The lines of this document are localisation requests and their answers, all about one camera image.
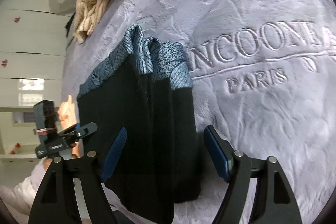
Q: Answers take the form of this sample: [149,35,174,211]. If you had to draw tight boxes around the black pants with patterned cuffs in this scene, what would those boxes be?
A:
[77,24,201,223]

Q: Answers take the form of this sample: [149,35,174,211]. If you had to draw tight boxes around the left forearm in white sleeve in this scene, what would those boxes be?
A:
[1,158,51,215]

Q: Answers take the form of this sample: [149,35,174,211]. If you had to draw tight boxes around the person's left hand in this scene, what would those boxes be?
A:
[43,94,81,169]

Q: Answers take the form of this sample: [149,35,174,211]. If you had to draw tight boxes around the white wardrobe with drawers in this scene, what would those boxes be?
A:
[1,0,76,178]

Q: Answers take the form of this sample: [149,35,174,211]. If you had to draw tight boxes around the grey embossed bed blanket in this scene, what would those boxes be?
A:
[62,0,335,223]

